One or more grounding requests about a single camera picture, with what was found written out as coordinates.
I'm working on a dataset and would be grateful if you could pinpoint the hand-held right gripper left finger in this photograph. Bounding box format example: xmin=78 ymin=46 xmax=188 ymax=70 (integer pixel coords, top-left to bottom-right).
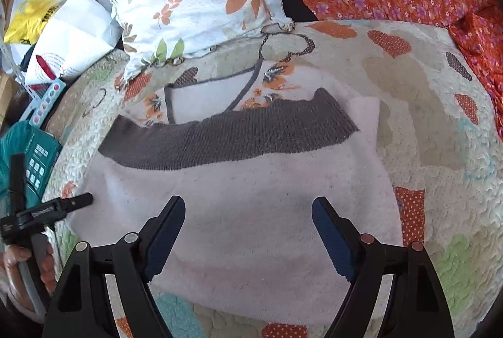
xmin=41 ymin=195 xmax=186 ymax=338

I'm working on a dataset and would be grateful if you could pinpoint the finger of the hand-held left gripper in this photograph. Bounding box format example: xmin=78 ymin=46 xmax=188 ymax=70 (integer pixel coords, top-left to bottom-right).
xmin=57 ymin=192 xmax=94 ymax=212

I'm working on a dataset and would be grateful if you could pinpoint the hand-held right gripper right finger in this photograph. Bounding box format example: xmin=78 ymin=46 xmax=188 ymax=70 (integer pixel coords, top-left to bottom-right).
xmin=312 ymin=197 xmax=452 ymax=338

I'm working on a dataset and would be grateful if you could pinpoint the white knit sweater floral print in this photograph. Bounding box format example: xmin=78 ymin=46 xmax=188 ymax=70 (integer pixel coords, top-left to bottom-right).
xmin=69 ymin=57 xmax=405 ymax=325

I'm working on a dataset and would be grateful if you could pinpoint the person's left forearm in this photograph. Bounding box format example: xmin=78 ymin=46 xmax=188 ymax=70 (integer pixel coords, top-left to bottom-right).
xmin=0 ymin=264 xmax=44 ymax=325

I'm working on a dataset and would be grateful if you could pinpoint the person's left hand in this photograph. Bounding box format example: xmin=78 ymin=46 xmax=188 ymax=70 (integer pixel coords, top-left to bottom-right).
xmin=0 ymin=244 xmax=56 ymax=297

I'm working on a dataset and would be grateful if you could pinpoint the teal box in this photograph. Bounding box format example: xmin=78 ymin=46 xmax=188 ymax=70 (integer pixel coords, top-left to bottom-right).
xmin=0 ymin=124 xmax=63 ymax=205

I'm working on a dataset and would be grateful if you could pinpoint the small box with coloured dots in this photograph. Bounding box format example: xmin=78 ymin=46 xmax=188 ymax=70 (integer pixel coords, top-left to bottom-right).
xmin=27 ymin=80 xmax=67 ymax=126

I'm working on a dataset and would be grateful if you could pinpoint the patchwork quilt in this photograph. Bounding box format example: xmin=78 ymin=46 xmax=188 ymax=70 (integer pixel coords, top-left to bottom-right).
xmin=39 ymin=19 xmax=503 ymax=338

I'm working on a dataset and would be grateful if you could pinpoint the white plastic bag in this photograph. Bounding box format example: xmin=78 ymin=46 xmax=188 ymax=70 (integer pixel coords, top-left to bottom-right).
xmin=24 ymin=0 xmax=122 ymax=87

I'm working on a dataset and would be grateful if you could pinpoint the yellow plastic bag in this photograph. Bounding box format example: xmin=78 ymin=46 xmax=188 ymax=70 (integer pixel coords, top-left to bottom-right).
xmin=4 ymin=0 xmax=61 ymax=45

